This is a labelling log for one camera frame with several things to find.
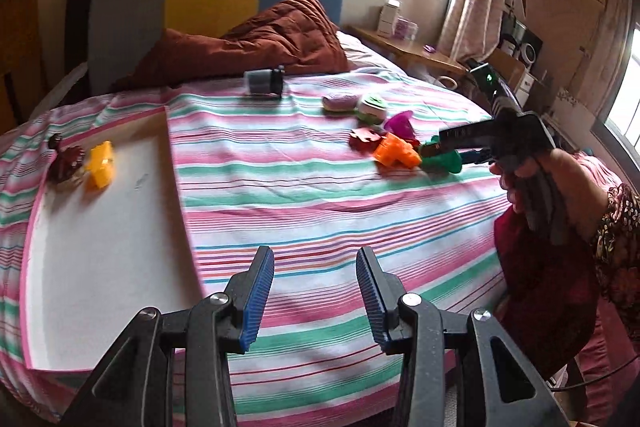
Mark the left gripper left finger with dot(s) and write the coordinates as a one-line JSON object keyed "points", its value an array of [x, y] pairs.
{"points": [[248, 292]]}

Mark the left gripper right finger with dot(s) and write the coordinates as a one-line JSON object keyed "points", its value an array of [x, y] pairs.
{"points": [[380, 292]]}

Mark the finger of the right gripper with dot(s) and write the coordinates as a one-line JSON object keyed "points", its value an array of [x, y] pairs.
{"points": [[452, 135], [476, 157]]}

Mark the green plastic clip holder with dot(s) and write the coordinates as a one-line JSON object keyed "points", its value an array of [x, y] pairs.
{"points": [[433, 158]]}

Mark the magenta perforated strainer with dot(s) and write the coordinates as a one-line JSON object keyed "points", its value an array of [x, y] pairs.
{"points": [[400, 125]]}

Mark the orange cube block toy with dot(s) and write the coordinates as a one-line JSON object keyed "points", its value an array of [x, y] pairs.
{"points": [[395, 151]]}

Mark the white green plug-in device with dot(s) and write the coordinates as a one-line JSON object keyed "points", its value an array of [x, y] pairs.
{"points": [[371, 110]]}

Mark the floral sleeve forearm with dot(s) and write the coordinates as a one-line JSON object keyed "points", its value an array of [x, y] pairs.
{"points": [[615, 249]]}

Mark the wooden side table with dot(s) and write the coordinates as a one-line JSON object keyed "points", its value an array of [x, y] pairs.
{"points": [[410, 53]]}

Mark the red plastic bottle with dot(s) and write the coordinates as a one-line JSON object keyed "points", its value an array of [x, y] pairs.
{"points": [[364, 139]]}

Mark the purple small box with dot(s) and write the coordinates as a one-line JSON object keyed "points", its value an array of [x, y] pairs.
{"points": [[405, 30]]}

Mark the striped bed sheet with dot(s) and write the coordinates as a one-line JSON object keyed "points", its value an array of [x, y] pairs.
{"points": [[252, 173]]}

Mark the purple oval soap box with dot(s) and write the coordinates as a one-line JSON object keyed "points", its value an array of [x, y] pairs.
{"points": [[340, 102]]}

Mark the white carton box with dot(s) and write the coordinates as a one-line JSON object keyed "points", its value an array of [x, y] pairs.
{"points": [[388, 18]]}

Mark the white pink-edged tray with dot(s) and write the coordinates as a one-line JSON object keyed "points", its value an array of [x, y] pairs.
{"points": [[93, 258]]}

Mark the yellow plastic block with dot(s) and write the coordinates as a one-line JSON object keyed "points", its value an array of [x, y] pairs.
{"points": [[100, 167]]}

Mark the rust brown quilt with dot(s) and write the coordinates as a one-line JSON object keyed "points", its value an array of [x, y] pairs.
{"points": [[295, 34]]}

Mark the black grey cylinder cap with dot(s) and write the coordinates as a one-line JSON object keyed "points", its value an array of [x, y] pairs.
{"points": [[265, 83]]}

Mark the dark red spiky toy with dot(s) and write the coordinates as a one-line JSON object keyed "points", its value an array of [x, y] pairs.
{"points": [[68, 163]]}

